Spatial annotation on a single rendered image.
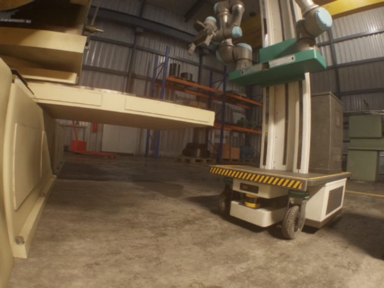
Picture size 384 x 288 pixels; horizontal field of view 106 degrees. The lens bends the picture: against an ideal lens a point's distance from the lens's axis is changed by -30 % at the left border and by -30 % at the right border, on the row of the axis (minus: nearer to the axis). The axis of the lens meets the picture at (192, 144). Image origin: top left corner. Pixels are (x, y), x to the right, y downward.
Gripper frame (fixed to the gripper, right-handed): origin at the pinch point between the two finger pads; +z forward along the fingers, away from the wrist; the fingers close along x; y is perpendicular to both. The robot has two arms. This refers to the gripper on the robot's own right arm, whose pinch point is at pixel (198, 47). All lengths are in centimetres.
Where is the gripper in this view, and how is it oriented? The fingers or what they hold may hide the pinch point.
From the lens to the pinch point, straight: 122.7
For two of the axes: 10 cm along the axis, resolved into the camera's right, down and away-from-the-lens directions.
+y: 6.9, 4.7, 5.6
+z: -2.9, 8.8, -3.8
